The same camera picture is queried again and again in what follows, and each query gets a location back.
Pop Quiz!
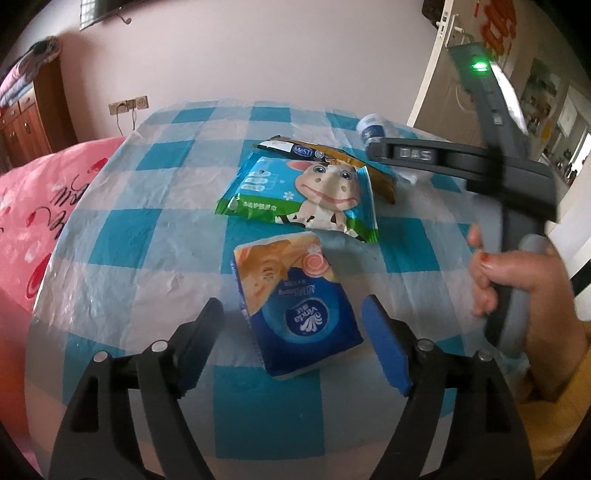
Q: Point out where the blue checkered plastic tablecloth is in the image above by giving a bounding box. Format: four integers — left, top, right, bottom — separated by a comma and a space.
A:
25, 100, 491, 479

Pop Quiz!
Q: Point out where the person's right hand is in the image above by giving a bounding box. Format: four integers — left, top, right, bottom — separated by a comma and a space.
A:
466, 223, 590, 402

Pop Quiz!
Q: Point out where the wall power outlet strip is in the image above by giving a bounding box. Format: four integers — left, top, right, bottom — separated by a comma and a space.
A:
108, 95, 149, 116

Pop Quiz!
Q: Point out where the plastic bottle blue cap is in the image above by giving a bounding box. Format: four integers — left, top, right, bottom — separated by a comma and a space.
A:
356, 113, 433, 185

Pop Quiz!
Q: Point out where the white bedroom door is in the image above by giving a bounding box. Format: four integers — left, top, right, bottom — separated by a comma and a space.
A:
408, 0, 519, 146

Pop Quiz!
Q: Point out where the red door decoration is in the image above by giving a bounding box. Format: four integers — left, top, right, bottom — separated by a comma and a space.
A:
474, 0, 517, 60

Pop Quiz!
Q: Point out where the green cow wipes pack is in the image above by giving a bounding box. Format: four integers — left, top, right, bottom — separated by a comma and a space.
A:
215, 151, 379, 243

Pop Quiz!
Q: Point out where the folded clothes pile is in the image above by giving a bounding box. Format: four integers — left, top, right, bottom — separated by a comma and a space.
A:
1, 36, 61, 108

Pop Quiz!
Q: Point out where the gold black candy wrapper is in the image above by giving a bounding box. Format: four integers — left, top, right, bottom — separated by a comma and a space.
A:
254, 135, 396, 205

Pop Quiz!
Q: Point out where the brown wooden cabinet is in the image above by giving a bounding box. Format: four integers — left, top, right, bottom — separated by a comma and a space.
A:
1, 57, 78, 168

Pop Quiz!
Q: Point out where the wall mounted black television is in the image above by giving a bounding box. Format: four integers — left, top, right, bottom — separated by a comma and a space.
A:
79, 0, 147, 31

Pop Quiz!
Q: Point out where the pink heart bed blanket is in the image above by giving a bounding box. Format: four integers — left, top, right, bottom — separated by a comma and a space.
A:
0, 137, 124, 468

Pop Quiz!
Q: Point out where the blue tissue pack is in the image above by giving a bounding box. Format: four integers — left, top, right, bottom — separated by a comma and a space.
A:
231, 232, 363, 378

